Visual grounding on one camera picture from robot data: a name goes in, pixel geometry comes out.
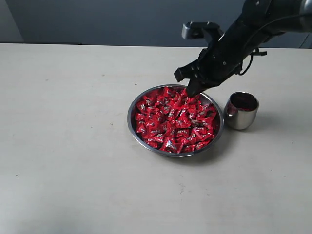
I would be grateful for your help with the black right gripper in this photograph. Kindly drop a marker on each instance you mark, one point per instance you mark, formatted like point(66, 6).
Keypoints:
point(215, 64)

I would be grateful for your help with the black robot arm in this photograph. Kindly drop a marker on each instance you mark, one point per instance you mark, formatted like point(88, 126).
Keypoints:
point(259, 21)

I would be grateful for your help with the pile of red wrapped candies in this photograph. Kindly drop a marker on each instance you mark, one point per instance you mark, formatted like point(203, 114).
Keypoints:
point(175, 122)

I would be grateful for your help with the stainless steel bowl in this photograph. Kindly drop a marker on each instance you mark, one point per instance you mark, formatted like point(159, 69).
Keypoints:
point(139, 139)

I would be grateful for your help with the red candies in cup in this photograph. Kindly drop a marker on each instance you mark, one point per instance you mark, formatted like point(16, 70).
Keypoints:
point(244, 101)

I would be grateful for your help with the stainless steel cup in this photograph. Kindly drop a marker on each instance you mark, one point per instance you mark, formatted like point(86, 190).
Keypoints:
point(238, 119)

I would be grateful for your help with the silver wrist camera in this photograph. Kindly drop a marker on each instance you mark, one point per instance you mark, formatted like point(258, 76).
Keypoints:
point(208, 31)

